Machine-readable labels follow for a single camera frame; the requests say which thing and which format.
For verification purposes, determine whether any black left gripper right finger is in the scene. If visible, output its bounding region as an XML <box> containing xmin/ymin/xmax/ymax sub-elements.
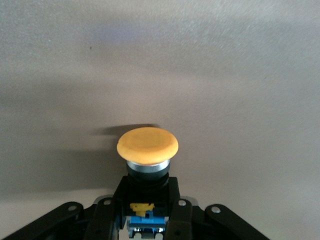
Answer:
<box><xmin>163</xmin><ymin>176</ymin><xmax>271</xmax><ymax>240</ymax></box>

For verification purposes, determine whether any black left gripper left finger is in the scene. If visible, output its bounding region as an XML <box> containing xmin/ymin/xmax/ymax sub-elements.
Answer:
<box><xmin>0</xmin><ymin>176</ymin><xmax>131</xmax><ymax>240</ymax></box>

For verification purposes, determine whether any orange mushroom push button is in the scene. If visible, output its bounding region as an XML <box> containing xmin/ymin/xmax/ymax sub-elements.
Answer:
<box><xmin>116</xmin><ymin>127</ymin><xmax>180</xmax><ymax>240</ymax></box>

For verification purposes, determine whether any brown table cover mat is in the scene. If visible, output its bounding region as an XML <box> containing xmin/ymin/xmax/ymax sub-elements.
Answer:
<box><xmin>0</xmin><ymin>0</ymin><xmax>320</xmax><ymax>240</ymax></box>

